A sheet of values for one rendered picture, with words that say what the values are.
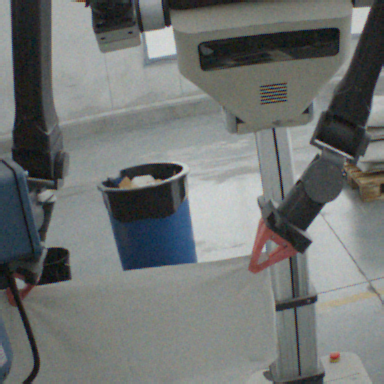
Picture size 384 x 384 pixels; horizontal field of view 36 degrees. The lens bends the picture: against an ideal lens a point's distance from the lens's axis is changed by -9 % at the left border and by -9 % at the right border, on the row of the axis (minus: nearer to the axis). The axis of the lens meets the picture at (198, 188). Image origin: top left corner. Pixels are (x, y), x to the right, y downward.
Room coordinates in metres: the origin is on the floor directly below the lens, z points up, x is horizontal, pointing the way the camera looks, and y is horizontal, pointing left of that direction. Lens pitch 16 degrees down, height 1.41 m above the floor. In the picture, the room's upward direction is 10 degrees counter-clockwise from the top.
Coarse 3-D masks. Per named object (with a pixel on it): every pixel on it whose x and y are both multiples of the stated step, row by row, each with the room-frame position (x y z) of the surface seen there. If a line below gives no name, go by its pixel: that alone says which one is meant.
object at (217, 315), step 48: (48, 288) 0.88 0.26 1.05; (96, 288) 0.87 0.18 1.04; (144, 288) 0.87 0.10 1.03; (192, 288) 0.88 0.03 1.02; (240, 288) 0.89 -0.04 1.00; (48, 336) 0.88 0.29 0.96; (96, 336) 0.87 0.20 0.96; (144, 336) 0.87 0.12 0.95; (192, 336) 0.88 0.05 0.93; (240, 336) 0.89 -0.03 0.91
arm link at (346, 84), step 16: (368, 16) 0.80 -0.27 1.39; (368, 32) 0.81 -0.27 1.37; (368, 48) 0.81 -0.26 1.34; (352, 64) 0.83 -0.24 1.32; (368, 64) 0.82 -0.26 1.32; (352, 80) 0.84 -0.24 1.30; (368, 80) 0.82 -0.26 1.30; (336, 96) 0.85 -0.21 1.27; (352, 96) 0.84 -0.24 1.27; (368, 96) 0.83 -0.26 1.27; (336, 112) 0.86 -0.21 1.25; (352, 112) 0.85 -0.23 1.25; (368, 112) 0.84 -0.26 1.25; (320, 128) 0.87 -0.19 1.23; (336, 128) 0.87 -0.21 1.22; (352, 128) 0.86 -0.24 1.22; (336, 144) 0.87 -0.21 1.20; (352, 144) 0.86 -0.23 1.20
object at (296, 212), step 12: (300, 180) 0.89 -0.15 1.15; (288, 192) 0.89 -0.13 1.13; (300, 192) 0.87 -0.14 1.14; (276, 204) 0.92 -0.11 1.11; (288, 204) 0.87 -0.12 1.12; (300, 204) 0.86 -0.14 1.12; (312, 204) 0.86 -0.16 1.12; (324, 204) 0.87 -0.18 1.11; (276, 216) 0.86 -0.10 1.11; (288, 216) 0.86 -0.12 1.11; (300, 216) 0.86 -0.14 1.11; (312, 216) 0.86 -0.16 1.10; (288, 228) 0.84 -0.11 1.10; (300, 228) 0.86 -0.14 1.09; (300, 240) 0.84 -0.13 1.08; (312, 240) 0.84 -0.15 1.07
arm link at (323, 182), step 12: (312, 144) 0.88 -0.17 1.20; (360, 144) 0.86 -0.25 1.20; (324, 156) 0.80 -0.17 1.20; (336, 156) 0.80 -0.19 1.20; (312, 168) 0.80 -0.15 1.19; (324, 168) 0.80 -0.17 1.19; (336, 168) 0.79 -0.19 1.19; (312, 180) 0.80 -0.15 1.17; (324, 180) 0.79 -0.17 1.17; (336, 180) 0.79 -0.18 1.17; (312, 192) 0.79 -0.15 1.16; (324, 192) 0.79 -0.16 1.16; (336, 192) 0.79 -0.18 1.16
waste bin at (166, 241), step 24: (144, 168) 3.39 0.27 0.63; (168, 168) 3.33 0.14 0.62; (120, 192) 2.93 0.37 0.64; (144, 192) 2.93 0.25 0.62; (168, 192) 2.97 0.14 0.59; (120, 216) 2.98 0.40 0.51; (144, 216) 2.94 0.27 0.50; (168, 216) 2.97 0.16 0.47; (120, 240) 3.03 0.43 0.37; (144, 240) 2.95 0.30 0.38; (168, 240) 2.97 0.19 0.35; (192, 240) 3.09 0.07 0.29; (144, 264) 2.96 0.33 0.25; (168, 264) 2.97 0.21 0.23
